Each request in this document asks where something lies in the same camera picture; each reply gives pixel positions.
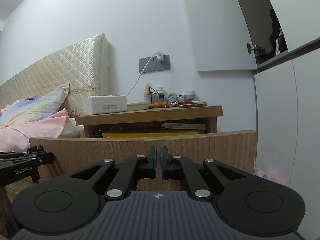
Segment pink blanket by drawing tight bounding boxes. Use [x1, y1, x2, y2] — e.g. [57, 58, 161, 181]
[1, 83, 70, 152]

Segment floral cream bedsheet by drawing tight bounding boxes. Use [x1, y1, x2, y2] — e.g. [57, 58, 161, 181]
[59, 113, 85, 138]

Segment pastel rainbow pillow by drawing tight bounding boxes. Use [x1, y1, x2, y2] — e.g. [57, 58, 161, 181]
[1, 89, 68, 127]

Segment wooden nightstand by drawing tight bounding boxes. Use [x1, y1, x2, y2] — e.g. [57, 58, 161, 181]
[76, 106, 223, 138]

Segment cream ceramic dish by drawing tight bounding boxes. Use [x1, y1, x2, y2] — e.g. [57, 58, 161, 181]
[127, 102, 149, 111]

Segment bunch of keys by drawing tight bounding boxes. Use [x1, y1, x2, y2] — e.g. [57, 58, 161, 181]
[168, 101, 181, 107]

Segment orange gourd ornament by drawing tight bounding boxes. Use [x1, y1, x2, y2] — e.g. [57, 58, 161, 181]
[148, 101, 168, 108]

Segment red ball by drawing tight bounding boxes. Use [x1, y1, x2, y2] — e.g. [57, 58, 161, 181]
[180, 99, 190, 105]

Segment black smartphone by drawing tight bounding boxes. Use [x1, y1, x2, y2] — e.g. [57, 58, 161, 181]
[179, 102, 207, 108]

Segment grey cloth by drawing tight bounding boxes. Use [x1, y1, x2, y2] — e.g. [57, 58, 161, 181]
[167, 93, 178, 103]

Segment white tissue pack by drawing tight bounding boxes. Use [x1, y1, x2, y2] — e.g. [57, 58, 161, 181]
[83, 95, 127, 116]

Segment white round device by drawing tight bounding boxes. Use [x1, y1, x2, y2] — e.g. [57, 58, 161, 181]
[181, 90, 196, 101]

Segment white cap pill bottle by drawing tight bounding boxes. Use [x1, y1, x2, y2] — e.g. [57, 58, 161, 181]
[155, 87, 164, 99]

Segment cream quilted headboard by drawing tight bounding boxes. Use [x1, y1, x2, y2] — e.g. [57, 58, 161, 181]
[1, 34, 110, 118]

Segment white charger plug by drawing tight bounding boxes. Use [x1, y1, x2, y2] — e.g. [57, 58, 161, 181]
[157, 50, 164, 62]

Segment white cabinet door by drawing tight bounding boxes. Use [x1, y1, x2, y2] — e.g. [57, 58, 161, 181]
[184, 0, 257, 72]

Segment metal door hinge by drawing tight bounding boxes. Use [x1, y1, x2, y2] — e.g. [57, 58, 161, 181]
[246, 43, 265, 54]

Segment dark clothes in wardrobe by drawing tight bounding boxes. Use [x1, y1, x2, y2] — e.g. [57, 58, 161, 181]
[257, 9, 287, 63]

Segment white charging cable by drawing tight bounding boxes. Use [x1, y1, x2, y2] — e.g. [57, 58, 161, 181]
[125, 52, 161, 98]

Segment grey wall socket panel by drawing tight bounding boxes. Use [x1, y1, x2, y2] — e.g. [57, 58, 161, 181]
[138, 55, 170, 73]

